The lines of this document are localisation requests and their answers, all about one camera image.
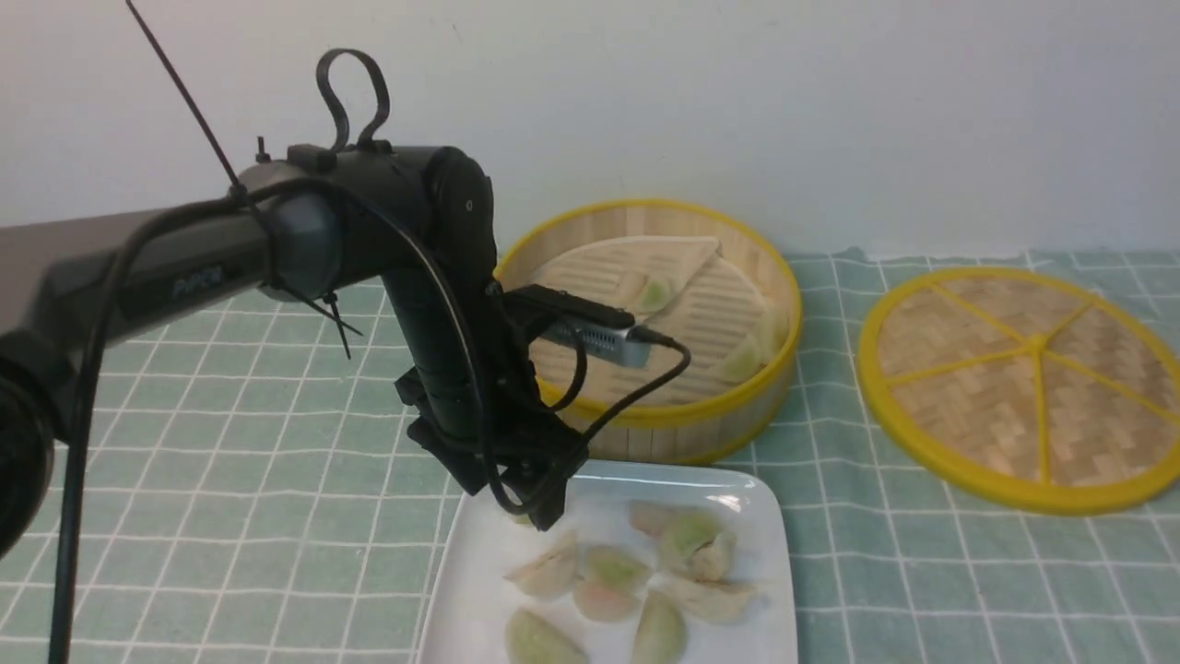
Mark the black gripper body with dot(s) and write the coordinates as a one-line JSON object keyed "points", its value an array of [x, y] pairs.
{"points": [[496, 439]]}

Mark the green dumpling steamer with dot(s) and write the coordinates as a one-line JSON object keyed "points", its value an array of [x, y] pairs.
{"points": [[657, 293]]}

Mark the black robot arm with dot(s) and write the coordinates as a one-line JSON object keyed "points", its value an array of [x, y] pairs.
{"points": [[299, 230]]}

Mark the pale dumpling on plate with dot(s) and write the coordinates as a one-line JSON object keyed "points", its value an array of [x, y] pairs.
{"points": [[552, 573]]}

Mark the pink dumpling plate top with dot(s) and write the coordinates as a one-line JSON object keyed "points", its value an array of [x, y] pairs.
{"points": [[650, 518]]}

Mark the green dumpling on plate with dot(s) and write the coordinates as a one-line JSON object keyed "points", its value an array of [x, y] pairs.
{"points": [[615, 567]]}

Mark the green round dumpling plate top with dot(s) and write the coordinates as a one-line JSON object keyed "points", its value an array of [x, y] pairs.
{"points": [[697, 544]]}

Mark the pink dumpling on plate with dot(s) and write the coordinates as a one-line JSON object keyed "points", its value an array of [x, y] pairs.
{"points": [[599, 603]]}

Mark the green dumpling plate front left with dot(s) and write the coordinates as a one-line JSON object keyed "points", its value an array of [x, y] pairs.
{"points": [[528, 638]]}

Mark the white rectangular plate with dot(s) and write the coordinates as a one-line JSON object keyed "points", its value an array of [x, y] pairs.
{"points": [[649, 564]]}

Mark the green dumpling plate front centre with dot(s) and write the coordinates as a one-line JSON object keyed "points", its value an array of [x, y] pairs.
{"points": [[661, 635]]}

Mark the pale flat dumpling plate right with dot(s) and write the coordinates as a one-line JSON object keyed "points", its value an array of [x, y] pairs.
{"points": [[708, 601]]}

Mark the white steamer liner cloth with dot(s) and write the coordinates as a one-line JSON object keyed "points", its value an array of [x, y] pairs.
{"points": [[719, 295]]}

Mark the green checkered tablecloth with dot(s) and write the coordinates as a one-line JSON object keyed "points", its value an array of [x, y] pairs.
{"points": [[250, 498]]}

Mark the bamboo steamer basket yellow rim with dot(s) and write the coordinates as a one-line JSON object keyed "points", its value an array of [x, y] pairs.
{"points": [[696, 433]]}

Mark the green dumpling in steamer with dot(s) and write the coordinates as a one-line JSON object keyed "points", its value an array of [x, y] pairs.
{"points": [[741, 363]]}

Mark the black zip tie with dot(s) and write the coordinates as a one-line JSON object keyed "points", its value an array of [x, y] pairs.
{"points": [[184, 92]]}

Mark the pale green dumpling steamer edge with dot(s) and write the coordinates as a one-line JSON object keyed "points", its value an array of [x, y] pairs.
{"points": [[772, 330]]}

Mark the bamboo steamer lid yellow rim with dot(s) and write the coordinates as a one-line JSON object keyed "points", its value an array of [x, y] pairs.
{"points": [[1023, 389]]}

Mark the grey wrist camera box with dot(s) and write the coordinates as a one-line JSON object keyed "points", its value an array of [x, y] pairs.
{"points": [[604, 332]]}

